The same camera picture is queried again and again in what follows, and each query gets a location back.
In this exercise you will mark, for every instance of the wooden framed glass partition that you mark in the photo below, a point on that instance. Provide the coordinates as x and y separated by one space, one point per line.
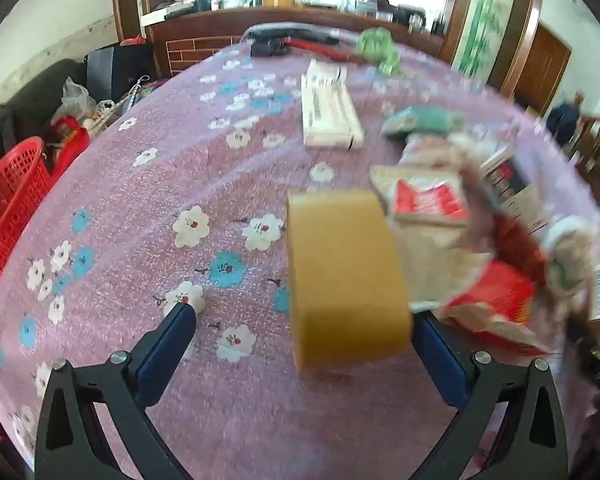
127 0

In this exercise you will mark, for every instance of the clear plastic bag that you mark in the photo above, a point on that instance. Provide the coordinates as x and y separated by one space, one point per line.
75 97

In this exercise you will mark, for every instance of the white printed carton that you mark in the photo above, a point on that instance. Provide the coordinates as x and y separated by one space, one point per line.
517 185

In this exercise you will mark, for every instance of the dark blue box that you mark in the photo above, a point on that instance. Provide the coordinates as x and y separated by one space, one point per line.
117 70

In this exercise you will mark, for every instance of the wooden chair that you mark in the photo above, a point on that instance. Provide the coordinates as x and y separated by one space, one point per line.
597 150

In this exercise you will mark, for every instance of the wrapper with red print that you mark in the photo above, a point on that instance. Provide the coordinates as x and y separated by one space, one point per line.
430 200

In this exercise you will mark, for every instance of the red plastic basket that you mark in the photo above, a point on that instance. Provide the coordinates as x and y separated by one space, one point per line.
10 210

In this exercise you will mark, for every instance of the green cloth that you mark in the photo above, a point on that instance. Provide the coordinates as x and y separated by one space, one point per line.
377 45

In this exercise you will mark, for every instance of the bamboo print wall panel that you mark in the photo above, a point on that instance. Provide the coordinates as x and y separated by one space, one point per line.
485 15

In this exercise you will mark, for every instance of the red flat box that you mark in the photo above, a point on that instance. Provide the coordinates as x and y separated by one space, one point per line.
320 49

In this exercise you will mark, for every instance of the teal packet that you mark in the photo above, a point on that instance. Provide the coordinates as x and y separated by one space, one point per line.
425 120

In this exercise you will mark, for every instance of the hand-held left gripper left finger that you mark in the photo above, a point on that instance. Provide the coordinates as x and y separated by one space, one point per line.
169 342

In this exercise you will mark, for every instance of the brown wooden door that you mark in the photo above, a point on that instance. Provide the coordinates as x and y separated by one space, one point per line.
542 70

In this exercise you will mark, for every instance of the red snack wrapper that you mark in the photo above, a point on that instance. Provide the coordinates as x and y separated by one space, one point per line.
497 295

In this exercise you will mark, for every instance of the long white box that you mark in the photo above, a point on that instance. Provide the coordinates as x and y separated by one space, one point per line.
325 110

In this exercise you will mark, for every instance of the yellow sponge block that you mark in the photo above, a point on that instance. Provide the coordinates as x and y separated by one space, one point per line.
345 280

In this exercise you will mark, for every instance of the purple floral tablecloth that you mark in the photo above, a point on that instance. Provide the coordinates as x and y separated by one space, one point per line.
180 170

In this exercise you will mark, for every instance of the red plastic bag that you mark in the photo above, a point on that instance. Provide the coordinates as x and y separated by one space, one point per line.
70 137

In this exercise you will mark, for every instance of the wooden brick-pattern counter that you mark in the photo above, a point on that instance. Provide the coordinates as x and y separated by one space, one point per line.
195 40

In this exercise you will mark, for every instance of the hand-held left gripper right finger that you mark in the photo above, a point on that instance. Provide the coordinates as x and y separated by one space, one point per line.
440 362

